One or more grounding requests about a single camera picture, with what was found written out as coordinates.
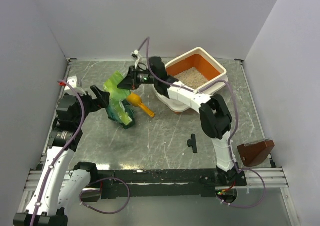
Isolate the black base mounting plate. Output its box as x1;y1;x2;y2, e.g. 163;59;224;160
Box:
78;167;247;199

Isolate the green litter bag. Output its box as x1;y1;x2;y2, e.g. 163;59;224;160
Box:
103;71;135;129

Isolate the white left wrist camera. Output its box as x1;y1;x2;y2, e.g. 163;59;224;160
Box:
58;76;86;96

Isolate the black bag clip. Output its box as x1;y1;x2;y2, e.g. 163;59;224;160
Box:
187;134;198;153

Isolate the white orange litter box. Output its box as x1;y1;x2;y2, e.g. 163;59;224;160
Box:
152;46;229;115

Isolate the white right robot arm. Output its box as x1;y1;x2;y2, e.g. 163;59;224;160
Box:
117;56;240;185

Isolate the yellow plastic scoop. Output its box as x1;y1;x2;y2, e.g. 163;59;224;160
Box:
126;93;155;118

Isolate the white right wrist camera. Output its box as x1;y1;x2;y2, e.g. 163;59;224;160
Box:
131;49;142;68

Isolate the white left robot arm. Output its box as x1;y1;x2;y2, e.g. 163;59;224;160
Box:
13;85;110;226

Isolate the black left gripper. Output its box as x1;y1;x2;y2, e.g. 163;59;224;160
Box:
71;85;110;126

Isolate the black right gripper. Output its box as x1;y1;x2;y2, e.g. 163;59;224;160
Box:
116;66;157;91

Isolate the brown wooden block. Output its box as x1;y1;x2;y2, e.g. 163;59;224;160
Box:
237;138;275;167

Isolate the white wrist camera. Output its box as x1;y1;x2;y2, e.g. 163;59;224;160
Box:
58;76;86;96
131;49;142;68

